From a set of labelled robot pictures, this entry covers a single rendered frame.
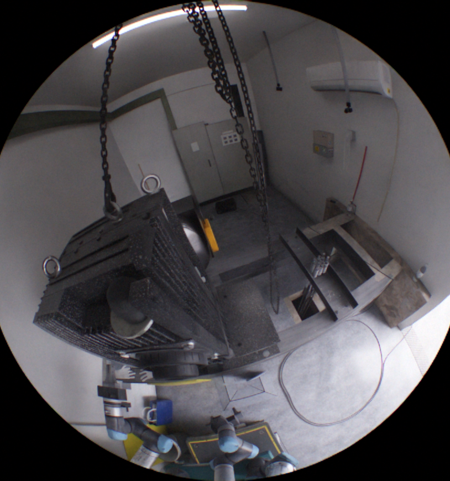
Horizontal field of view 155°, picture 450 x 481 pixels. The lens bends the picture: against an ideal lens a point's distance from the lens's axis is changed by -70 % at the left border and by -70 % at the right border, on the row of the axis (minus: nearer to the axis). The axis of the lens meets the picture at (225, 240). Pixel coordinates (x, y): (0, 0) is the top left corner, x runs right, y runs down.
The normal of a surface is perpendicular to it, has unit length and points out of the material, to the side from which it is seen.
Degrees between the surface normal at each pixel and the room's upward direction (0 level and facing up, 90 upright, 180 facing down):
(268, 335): 0
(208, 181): 90
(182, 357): 42
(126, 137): 90
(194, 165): 90
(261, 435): 0
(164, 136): 90
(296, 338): 0
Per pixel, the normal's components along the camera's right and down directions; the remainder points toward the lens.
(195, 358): 0.76, -0.60
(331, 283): -0.23, -0.71
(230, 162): 0.24, 0.62
